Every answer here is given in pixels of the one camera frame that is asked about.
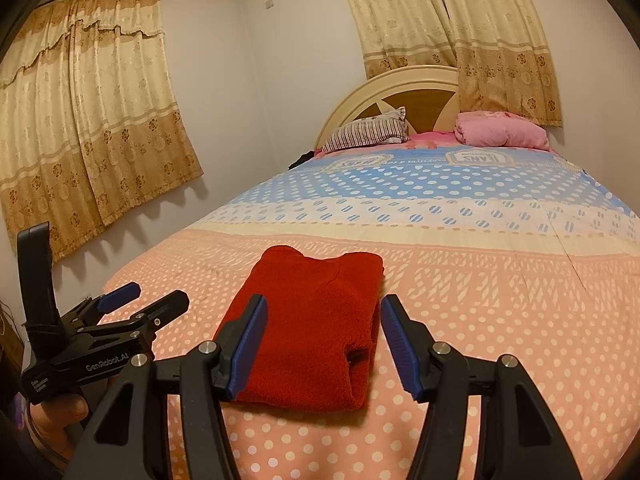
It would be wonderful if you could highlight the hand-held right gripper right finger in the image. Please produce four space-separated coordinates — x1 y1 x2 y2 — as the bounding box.
381 294 583 480

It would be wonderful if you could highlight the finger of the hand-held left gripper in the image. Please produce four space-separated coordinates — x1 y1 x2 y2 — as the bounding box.
65 282 142 326
100 290 190 335

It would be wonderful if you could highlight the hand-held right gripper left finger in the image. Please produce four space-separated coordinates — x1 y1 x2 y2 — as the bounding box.
62 294 268 480

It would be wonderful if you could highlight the red knitted sweater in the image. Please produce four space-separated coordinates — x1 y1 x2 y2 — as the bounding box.
212 245 385 413

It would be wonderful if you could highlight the person's left hand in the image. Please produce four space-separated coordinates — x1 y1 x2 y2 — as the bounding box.
30 392 91 456

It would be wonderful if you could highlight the polka dot bed blanket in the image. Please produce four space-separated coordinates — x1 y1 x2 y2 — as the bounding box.
100 142 640 480

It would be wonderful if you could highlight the beige patterned curtain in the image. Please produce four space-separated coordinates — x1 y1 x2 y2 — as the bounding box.
332 0 458 81
0 0 205 263
432 0 563 128

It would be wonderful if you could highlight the pink bed sheet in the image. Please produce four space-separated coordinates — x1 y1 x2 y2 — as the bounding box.
407 130 457 150

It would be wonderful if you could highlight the striped pillow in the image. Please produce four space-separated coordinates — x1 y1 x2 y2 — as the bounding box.
322 106 412 153

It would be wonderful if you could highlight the pink pillow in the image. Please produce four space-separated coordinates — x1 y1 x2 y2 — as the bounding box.
454 111 551 152

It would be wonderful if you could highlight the cream wooden headboard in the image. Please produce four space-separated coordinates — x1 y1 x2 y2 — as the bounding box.
314 65 461 148

